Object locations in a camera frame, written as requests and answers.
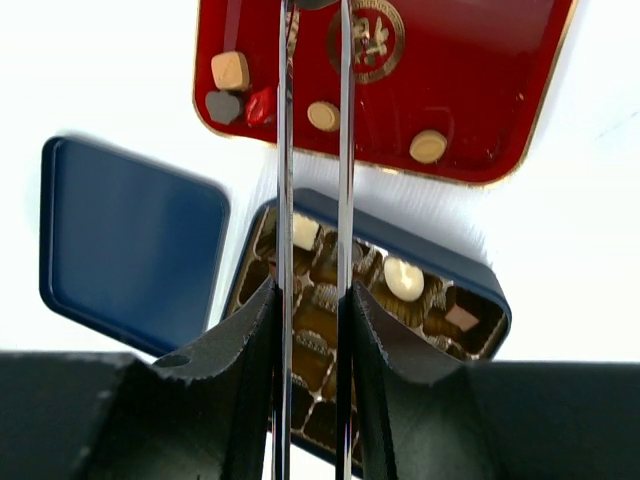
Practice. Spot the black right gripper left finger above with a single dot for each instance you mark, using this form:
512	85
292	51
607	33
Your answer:
199	412

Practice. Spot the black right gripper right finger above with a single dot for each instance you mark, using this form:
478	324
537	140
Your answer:
423	414

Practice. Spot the metal tongs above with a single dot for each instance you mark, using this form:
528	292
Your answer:
281	418

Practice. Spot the brown square chocolate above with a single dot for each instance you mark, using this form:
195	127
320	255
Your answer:
461	318

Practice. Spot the white oval chocolate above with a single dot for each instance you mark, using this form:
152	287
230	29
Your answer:
404	281

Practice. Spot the white square chocolate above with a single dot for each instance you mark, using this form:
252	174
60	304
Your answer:
305	232

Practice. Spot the red lips chocolate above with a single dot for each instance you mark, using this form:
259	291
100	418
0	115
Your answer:
261	107

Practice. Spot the grey round chocolate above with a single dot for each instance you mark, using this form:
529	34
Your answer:
313	5

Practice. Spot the blue chocolate tin box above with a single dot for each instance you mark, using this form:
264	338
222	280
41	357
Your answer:
450	301

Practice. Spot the tan oval chocolate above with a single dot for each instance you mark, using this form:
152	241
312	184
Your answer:
428	146

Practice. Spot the grey heart chocolate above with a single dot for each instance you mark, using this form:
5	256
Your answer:
224	107

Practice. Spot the tan fluted chocolate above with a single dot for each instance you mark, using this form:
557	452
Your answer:
324	116

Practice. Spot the tan sweet square chocolate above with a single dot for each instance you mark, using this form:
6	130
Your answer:
230	71

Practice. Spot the blue tin lid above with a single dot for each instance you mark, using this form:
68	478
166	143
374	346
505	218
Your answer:
128	247

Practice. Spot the red tray lid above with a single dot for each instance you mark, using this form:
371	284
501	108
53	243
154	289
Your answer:
476	72

